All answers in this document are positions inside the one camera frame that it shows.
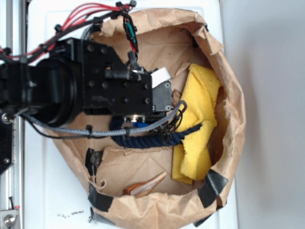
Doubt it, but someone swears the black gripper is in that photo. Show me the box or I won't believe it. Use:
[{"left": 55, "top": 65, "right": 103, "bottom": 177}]
[{"left": 55, "top": 38, "right": 172, "bottom": 121}]

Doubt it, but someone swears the dark blue twisted rope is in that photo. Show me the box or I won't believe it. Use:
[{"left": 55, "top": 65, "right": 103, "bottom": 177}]
[{"left": 110, "top": 119, "right": 203, "bottom": 149}]

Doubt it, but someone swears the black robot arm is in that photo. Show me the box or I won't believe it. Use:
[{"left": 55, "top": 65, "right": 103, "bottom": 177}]
[{"left": 0, "top": 38, "right": 172, "bottom": 127}]

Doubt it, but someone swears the white paper label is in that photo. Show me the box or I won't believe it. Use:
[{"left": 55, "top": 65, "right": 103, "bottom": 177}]
[{"left": 151, "top": 67, "right": 171, "bottom": 88}]

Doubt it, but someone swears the small brown cardboard scrap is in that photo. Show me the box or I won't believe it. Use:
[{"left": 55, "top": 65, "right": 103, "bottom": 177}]
[{"left": 172, "top": 89, "right": 182, "bottom": 107}]

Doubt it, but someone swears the brown paper bag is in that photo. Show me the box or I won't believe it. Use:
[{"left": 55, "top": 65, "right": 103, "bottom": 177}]
[{"left": 54, "top": 9, "right": 246, "bottom": 229}]

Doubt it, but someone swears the black metal mounting plate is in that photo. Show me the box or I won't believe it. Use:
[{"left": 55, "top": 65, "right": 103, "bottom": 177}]
[{"left": 0, "top": 121, "right": 13, "bottom": 175}]

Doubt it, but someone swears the yellow microfiber cloth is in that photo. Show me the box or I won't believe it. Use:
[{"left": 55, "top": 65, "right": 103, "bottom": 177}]
[{"left": 172, "top": 64, "right": 222, "bottom": 184}]

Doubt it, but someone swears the grey braided cable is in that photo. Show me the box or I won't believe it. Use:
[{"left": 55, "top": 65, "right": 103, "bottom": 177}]
[{"left": 21, "top": 100, "right": 187, "bottom": 139}]

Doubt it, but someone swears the red wire bundle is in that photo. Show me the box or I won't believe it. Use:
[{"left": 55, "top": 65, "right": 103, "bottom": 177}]
[{"left": 0, "top": 1, "right": 124, "bottom": 62}]

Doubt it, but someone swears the orange paper bag handle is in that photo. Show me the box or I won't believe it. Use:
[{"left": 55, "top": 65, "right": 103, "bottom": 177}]
[{"left": 123, "top": 172, "right": 167, "bottom": 198}]

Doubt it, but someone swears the aluminium frame rail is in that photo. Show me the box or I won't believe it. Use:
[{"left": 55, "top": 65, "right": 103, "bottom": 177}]
[{"left": 0, "top": 0, "right": 27, "bottom": 229}]

